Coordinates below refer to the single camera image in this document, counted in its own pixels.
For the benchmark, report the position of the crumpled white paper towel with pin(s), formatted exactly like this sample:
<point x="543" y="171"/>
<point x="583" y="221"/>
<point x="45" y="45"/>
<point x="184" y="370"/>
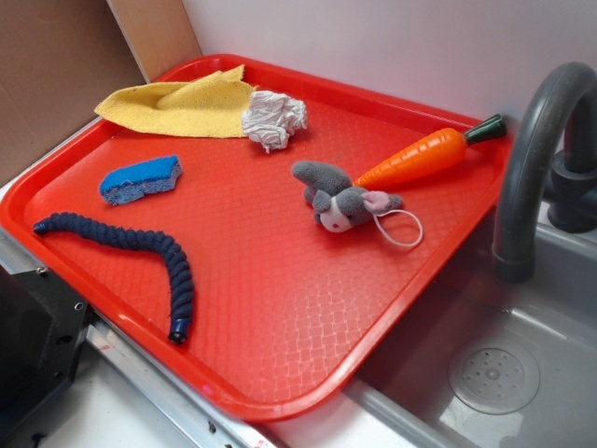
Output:
<point x="272" y="118"/>

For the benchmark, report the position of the orange plastic toy carrot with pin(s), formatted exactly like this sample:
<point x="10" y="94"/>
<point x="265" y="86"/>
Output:
<point x="432" y="154"/>

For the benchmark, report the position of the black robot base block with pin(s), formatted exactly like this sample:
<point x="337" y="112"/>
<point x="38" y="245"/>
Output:
<point x="43" y="321"/>

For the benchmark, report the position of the yellow cloth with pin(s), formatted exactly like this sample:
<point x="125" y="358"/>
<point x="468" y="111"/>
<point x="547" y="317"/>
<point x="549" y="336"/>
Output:
<point x="210" y="106"/>

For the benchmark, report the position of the grey plush rabbit toy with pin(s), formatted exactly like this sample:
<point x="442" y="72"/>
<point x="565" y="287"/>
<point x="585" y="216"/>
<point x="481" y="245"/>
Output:
<point x="339" y="206"/>

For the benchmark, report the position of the blue sponge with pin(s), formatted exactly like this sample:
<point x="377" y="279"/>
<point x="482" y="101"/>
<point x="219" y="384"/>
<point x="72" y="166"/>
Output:
<point x="131" y="183"/>

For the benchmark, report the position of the grey toy faucet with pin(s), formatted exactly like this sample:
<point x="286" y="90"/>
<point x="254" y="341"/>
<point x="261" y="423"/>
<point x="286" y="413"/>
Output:
<point x="553" y="160"/>

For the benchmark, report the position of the red plastic tray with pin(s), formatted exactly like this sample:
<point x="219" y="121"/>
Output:
<point x="285" y="311"/>

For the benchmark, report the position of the brown cardboard panel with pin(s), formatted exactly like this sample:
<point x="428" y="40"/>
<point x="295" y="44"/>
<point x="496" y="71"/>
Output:
<point x="60" y="58"/>

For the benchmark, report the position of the grey plastic sink basin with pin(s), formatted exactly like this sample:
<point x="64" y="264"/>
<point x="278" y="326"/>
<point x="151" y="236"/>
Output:
<point x="477" y="362"/>

